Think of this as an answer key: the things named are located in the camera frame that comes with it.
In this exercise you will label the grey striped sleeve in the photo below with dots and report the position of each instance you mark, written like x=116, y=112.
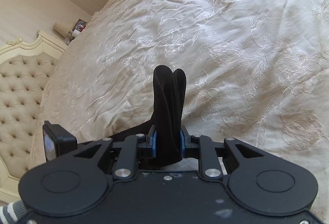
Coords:
x=11, y=213

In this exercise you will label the small items on nightstand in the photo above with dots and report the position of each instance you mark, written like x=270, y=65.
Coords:
x=75, y=31

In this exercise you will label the black pants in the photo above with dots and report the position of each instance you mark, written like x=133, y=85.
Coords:
x=169, y=89

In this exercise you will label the beige lamp shade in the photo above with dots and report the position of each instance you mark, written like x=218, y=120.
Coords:
x=63, y=28

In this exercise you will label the black camera box with screen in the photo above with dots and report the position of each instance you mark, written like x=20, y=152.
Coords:
x=57, y=141

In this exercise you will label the cream embroidered bedspread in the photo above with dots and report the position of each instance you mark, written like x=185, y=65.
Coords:
x=256, y=70

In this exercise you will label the cream tufted headboard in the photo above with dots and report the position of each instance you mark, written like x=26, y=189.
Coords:
x=25, y=71

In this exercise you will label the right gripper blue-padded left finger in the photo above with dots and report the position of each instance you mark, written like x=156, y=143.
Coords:
x=135, y=150

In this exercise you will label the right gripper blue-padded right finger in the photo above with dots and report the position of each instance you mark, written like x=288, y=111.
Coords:
x=206, y=151

